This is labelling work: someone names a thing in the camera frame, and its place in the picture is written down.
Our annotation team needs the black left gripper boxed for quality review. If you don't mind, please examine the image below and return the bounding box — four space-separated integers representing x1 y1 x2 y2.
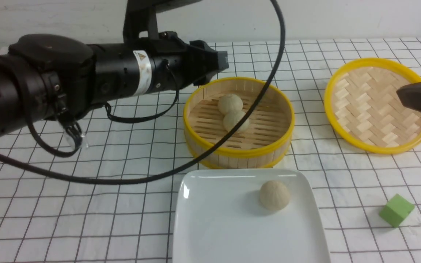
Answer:
88 31 229 103

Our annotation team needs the steamed bun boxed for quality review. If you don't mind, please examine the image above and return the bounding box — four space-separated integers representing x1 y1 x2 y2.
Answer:
259 181 291 212
217 94 243 115
223 110 250 133

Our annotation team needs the steamed bun front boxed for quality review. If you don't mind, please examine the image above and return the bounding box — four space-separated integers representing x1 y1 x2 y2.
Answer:
223 110 250 133

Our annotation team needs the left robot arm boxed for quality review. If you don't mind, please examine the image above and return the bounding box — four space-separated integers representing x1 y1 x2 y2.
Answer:
0 32 229 137

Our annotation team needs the white square ceramic plate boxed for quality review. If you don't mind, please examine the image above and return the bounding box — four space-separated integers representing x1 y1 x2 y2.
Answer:
172 168 331 263

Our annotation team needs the bamboo steamer basket yellow rim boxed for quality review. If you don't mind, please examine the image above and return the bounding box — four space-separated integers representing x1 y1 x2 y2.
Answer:
183 77 295 169

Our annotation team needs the woven bamboo steamer lid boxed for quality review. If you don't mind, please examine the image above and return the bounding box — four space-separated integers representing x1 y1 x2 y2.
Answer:
324 58 421 155

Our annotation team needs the white grid tablecloth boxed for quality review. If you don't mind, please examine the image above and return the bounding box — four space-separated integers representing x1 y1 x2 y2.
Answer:
0 37 421 263

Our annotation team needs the green foam cube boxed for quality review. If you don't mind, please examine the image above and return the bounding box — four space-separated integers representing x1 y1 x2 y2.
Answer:
379 194 415 228

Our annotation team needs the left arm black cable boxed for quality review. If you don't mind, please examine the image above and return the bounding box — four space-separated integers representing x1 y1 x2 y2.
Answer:
0 0 286 185

